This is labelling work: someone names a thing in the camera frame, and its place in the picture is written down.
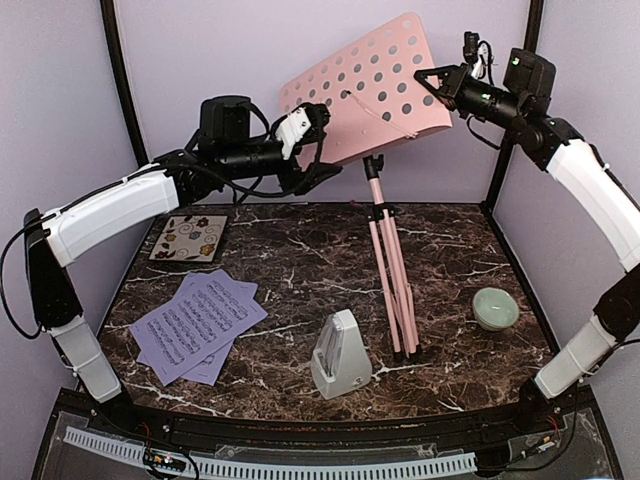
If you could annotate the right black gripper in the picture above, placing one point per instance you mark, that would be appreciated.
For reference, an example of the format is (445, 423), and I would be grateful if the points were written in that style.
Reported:
(453, 86)

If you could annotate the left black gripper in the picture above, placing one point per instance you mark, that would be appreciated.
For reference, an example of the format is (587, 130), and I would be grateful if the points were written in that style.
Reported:
(316, 173)

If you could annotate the pink music stand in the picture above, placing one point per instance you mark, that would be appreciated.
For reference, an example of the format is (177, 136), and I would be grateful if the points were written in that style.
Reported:
(375, 103)

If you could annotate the purple sheet music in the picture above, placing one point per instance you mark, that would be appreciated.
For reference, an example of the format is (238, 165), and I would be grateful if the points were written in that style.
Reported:
(208, 371)
(181, 333)

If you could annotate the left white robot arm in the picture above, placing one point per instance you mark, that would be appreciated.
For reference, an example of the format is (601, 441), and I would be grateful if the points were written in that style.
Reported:
(221, 153)

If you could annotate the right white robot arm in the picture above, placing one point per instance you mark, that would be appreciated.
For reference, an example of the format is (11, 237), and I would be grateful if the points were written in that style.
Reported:
(557, 148)

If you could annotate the floral ceramic tile coaster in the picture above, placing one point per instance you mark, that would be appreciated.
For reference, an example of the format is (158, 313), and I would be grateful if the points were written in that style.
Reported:
(189, 238)

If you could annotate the white metronome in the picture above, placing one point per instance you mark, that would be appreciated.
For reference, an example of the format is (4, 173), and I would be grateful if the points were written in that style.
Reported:
(339, 362)

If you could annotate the pale green bowl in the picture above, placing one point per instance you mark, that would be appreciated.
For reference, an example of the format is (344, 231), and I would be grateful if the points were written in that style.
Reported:
(495, 309)

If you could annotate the small circuit board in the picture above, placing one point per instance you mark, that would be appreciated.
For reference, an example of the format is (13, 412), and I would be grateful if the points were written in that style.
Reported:
(165, 462)

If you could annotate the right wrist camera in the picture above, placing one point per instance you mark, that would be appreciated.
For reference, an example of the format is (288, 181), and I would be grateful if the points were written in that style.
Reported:
(478, 55)

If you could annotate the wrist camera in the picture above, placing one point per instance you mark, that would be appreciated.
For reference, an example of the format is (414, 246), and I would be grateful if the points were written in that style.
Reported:
(290, 130)
(478, 55)

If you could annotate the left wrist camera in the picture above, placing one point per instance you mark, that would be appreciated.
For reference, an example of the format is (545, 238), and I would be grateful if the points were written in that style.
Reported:
(290, 130)

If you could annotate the right black frame post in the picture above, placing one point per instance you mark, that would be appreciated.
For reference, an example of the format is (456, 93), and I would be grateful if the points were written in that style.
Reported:
(532, 33)

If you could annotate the black frame post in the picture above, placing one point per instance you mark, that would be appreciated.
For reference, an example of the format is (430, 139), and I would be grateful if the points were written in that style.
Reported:
(121, 80)
(532, 33)

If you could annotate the left black frame post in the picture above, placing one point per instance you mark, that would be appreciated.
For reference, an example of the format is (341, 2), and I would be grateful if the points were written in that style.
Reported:
(121, 80)

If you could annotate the white slotted cable duct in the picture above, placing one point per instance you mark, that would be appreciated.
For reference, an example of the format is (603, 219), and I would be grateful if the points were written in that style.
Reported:
(257, 463)

